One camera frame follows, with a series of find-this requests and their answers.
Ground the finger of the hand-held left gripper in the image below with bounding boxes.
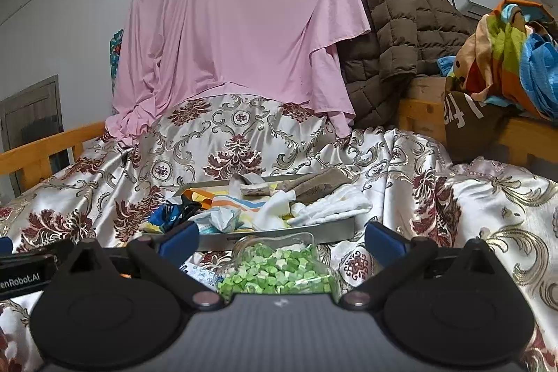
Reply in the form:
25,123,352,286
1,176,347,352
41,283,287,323
0,236,76,266

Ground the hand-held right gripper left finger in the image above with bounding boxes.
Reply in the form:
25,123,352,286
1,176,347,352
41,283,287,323
56,219,227,309

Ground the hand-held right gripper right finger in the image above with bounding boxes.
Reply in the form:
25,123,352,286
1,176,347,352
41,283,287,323
340,220,507,309

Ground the black and blue sock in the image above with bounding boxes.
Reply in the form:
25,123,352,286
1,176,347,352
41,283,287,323
148,200,201,233

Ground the white muslin cloth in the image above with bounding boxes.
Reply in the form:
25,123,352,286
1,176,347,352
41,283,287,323
288,184,373,228

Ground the striped yellow sock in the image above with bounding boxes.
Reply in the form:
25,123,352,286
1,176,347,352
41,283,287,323
205,197,280,232

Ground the grey tray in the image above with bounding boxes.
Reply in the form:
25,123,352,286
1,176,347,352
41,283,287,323
172,172,357,251

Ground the taupe cloth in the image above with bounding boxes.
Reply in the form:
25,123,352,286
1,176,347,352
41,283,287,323
242,168,354,203

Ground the grey cloth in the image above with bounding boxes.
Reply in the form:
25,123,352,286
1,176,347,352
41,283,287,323
229,172,271,198

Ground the white printed packet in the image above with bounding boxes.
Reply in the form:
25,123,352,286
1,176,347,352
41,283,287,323
181,261,223,290

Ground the jar of green paper stars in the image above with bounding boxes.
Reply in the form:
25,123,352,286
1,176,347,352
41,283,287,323
216,231,343,303

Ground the floral satin blanket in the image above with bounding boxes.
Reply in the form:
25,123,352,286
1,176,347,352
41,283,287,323
0,93,558,372

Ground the grey door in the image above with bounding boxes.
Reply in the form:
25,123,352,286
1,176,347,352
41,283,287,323
0,75,66,198

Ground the cardboard box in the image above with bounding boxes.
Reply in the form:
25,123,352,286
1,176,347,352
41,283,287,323
410,76,450,103

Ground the brown quilted jacket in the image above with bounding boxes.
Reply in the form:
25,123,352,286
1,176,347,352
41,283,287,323
338,0,476,129

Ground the colourful cartoon blanket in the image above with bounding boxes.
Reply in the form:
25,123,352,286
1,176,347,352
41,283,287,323
438,0,558,120

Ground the pink hanging sheet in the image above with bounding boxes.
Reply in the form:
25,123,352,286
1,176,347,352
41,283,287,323
105,0,371,148

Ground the wooden bed rail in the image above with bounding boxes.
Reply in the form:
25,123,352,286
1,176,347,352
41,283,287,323
0,120,110,198

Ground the wooden bunk frame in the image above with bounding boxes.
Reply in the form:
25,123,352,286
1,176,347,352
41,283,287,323
398,98,558,168

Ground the cartoon wall poster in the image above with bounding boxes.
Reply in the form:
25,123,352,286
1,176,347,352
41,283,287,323
109,29,125,78

